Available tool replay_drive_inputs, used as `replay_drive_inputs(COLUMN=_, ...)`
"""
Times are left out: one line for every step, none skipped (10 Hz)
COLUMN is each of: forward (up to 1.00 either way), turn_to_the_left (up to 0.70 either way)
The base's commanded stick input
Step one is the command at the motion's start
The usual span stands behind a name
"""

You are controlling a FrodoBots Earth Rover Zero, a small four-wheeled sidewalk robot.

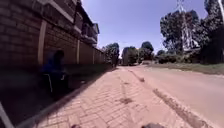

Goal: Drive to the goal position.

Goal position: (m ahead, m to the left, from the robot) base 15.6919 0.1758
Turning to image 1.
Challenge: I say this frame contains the dark kerb strip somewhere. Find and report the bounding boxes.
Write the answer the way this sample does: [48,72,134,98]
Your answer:
[128,68,214,128]

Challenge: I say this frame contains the distant trees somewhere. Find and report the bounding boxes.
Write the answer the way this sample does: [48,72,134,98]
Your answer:
[101,40,156,66]

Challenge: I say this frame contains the grass verge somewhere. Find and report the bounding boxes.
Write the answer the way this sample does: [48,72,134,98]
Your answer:
[146,62,224,76]

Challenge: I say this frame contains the building with balconies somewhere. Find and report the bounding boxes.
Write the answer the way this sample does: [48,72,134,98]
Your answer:
[74,0,101,48]

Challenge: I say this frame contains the brick boundary wall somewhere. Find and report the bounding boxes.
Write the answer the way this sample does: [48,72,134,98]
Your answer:
[0,0,109,71]

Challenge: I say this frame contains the person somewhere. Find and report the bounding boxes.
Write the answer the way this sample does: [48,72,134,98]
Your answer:
[39,49,69,94]

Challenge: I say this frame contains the tall trees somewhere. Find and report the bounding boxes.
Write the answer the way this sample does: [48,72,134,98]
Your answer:
[155,0,224,65]

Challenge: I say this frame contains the lattice mast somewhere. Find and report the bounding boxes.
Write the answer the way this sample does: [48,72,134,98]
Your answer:
[175,0,192,51]

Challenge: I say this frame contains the red brick path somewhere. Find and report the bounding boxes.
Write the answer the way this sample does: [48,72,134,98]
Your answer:
[31,65,198,128]

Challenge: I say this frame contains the pale dirt road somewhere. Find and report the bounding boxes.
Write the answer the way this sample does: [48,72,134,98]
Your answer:
[124,64,224,128]

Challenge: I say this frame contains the dark shaded verge strip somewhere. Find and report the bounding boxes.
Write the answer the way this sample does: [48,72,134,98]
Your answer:
[0,63,116,128]

